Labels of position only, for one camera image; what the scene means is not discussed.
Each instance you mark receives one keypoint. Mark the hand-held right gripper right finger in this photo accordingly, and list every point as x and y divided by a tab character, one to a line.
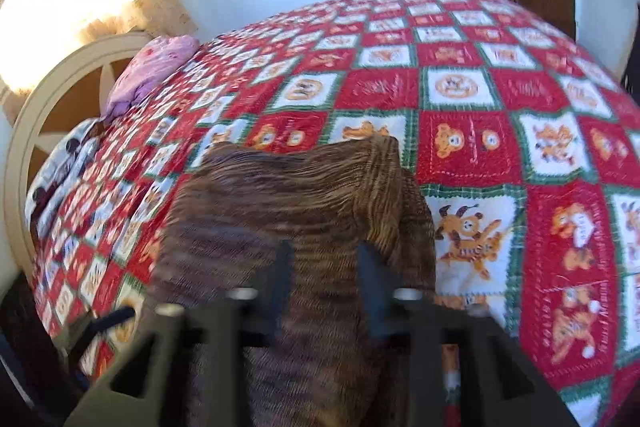
372	289

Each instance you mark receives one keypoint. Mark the cream round bed headboard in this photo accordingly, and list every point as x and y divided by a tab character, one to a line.
30	117

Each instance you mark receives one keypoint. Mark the pink pillow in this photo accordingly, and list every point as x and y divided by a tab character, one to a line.
150	67

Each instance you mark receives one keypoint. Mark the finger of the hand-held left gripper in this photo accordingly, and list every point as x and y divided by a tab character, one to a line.
107	321

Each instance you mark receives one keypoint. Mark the red patchwork printed bedspread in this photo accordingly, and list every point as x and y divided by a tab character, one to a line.
475	132

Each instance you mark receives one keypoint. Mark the brown striped knit garment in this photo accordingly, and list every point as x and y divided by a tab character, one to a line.
300	197

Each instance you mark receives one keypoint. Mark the beige curtain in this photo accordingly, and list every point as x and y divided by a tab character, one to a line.
160	2

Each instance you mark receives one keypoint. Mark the white printed pillow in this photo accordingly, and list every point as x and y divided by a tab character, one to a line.
60	167

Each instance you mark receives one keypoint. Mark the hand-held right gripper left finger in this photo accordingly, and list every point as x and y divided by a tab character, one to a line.
284	279

